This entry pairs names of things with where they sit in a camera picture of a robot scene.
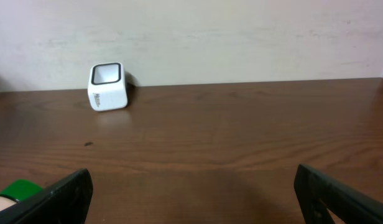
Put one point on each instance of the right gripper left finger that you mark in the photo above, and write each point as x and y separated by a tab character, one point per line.
67	201

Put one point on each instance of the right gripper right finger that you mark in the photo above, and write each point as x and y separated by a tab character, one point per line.
320	195

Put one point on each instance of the green-lid white jar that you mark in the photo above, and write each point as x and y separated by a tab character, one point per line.
16	192

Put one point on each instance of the white barcode scanner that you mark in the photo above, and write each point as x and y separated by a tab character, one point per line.
107	87

